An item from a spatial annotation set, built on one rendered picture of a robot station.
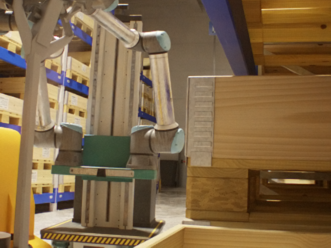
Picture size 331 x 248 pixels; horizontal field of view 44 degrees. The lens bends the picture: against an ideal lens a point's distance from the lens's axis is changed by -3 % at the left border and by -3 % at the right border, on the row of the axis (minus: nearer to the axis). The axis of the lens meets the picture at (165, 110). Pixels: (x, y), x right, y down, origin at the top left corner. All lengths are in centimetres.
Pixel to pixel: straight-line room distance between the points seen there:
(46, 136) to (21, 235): 119
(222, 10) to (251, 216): 46
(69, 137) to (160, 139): 58
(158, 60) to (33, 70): 98
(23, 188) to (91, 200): 128
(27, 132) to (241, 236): 100
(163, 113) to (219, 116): 152
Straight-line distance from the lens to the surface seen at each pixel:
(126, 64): 293
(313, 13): 160
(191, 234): 88
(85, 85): 737
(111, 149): 278
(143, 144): 258
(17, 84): 593
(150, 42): 244
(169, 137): 251
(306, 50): 207
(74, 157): 269
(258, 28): 136
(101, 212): 289
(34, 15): 165
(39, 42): 167
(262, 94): 99
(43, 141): 274
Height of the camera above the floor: 74
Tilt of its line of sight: 8 degrees up
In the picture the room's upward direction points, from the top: 2 degrees clockwise
